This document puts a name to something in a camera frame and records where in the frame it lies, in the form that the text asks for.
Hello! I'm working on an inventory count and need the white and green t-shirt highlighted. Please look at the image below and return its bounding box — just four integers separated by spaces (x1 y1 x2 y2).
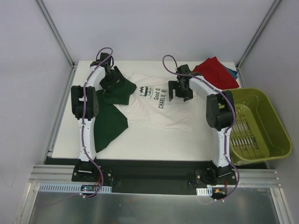
94 73 196 153

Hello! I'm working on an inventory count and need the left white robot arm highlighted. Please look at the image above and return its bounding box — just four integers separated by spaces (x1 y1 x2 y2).
71 52 124 162

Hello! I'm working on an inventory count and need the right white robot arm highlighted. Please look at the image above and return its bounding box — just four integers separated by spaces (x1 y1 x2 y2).
168 64 236 184

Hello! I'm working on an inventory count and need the folded red t-shirt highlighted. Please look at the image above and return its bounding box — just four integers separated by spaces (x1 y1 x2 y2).
192 57 239 90

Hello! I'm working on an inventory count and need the folded blue t-shirt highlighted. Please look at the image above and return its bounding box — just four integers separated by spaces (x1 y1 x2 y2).
224 66 238 80

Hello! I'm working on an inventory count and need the olive green plastic bin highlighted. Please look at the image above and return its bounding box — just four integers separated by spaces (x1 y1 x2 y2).
230 88 292 166

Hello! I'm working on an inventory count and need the left aluminium frame post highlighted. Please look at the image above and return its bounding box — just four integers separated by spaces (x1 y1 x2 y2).
34 0 76 68

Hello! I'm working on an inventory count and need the aluminium frame post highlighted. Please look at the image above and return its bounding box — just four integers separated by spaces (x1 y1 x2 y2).
34 0 76 68
235 0 283 70

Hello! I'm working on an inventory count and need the right aluminium frame post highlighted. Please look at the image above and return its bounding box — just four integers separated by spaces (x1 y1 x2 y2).
235 0 283 70

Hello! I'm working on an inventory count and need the right white cable duct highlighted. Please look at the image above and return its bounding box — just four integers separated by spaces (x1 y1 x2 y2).
196 187 213 196

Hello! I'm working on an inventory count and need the white cable duct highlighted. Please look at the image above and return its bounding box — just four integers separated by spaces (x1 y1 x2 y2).
39 183 112 194
196 187 213 196

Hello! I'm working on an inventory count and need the aluminium front rail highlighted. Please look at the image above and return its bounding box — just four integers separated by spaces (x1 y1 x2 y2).
29 164 282 188

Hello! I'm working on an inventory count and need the left white cable duct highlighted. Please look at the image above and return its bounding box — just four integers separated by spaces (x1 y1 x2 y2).
39 183 112 194

